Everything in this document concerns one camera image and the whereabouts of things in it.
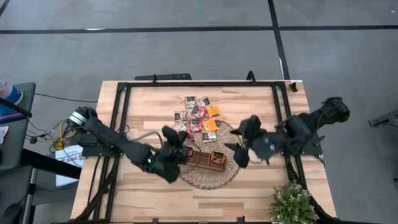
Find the gray side desk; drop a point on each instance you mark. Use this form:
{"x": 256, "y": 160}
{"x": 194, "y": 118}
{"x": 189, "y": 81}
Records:
{"x": 15, "y": 186}
{"x": 17, "y": 137}

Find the small black bracket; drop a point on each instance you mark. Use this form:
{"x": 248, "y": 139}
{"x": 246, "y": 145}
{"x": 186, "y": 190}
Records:
{"x": 293, "y": 87}

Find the round woven straw placemat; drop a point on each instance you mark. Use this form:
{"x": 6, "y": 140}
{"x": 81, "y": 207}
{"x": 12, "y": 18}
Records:
{"x": 211, "y": 180}

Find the black desk beam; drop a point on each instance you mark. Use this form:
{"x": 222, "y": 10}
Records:
{"x": 49, "y": 163}

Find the black power plug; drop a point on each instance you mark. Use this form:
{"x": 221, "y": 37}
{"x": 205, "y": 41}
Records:
{"x": 33, "y": 140}

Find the black rod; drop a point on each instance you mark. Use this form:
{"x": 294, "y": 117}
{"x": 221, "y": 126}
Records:
{"x": 18, "y": 109}

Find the blue box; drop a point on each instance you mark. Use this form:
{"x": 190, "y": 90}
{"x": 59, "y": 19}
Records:
{"x": 7, "y": 115}

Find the white paper sheet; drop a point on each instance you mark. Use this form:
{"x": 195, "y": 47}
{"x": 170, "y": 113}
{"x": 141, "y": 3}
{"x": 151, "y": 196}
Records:
{"x": 3, "y": 133}

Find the black aluminium table frame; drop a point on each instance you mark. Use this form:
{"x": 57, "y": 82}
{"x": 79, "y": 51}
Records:
{"x": 202, "y": 84}

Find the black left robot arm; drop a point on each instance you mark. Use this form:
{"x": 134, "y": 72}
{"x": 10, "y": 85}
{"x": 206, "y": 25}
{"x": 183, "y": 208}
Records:
{"x": 115, "y": 141}

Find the black edge clamp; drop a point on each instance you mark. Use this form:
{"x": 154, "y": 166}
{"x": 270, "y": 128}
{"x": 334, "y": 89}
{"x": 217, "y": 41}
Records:
{"x": 154, "y": 220}
{"x": 240, "y": 219}

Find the wooden three-compartment tea box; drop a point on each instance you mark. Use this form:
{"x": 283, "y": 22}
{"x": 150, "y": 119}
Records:
{"x": 202, "y": 158}

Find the blue white bottle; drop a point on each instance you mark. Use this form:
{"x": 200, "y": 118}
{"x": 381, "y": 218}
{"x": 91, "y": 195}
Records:
{"x": 11, "y": 93}

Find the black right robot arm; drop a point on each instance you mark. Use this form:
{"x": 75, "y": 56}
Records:
{"x": 311, "y": 121}

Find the green potted plant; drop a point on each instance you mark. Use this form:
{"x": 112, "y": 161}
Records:
{"x": 292, "y": 205}

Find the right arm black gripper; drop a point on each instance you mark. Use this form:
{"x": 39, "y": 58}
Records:
{"x": 267, "y": 146}

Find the white printed box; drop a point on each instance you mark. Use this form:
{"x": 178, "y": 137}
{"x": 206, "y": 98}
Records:
{"x": 71, "y": 152}

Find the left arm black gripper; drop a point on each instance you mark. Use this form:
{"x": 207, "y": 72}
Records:
{"x": 164, "y": 158}

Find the red strawberry tea packet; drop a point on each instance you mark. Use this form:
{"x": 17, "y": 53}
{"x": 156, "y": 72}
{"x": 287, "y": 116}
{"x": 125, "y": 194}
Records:
{"x": 199, "y": 112}
{"x": 195, "y": 125}
{"x": 189, "y": 152}

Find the black hook clamp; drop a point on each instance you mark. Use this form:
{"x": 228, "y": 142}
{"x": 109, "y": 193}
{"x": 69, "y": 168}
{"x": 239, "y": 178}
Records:
{"x": 251, "y": 77}
{"x": 154, "y": 78}

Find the black flat bar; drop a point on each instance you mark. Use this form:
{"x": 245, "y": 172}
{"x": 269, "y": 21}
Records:
{"x": 164, "y": 76}

